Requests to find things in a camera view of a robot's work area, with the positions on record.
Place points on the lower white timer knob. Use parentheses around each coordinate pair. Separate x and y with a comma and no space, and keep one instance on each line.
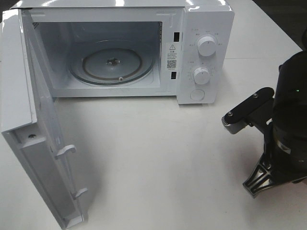
(201,76)

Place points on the glass microwave turntable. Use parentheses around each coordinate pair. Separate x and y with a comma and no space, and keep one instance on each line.
(111,62)

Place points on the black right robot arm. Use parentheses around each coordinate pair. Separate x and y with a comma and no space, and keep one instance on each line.
(290,103)

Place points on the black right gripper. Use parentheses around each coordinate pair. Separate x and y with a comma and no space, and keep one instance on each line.
(286,162)

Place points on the white warning label sticker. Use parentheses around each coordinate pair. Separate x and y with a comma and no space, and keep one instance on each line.
(171,52)

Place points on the white microwave oven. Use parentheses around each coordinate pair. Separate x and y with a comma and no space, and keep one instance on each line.
(67,23)

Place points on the round white door button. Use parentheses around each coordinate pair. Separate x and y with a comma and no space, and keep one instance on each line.
(197,95)

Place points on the white microwave door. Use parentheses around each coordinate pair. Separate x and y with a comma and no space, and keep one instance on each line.
(29,120)

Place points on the upper white power knob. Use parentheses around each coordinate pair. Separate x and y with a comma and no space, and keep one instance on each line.
(206,45)

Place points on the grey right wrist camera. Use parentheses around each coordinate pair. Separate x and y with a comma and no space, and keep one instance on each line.
(254,111)

